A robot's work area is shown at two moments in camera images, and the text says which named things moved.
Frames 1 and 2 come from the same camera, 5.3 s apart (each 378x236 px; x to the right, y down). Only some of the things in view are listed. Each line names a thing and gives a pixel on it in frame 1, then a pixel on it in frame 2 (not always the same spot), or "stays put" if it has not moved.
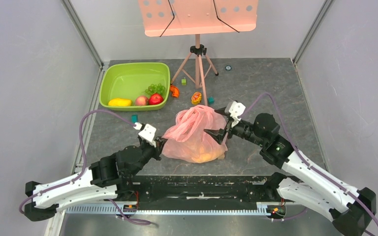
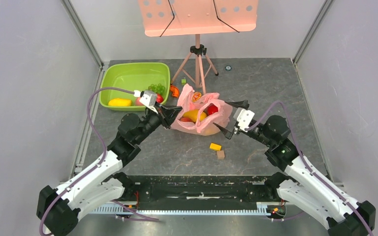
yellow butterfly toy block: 196,98 stays put
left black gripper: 157,156 → 167,114
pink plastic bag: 186,139 → 186,102
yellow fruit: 205,157 → 194,115
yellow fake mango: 119,102 stays put
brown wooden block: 222,157 stays put
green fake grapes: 154,89 stays put
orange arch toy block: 174,91 stays put
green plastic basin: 129,80 stays put
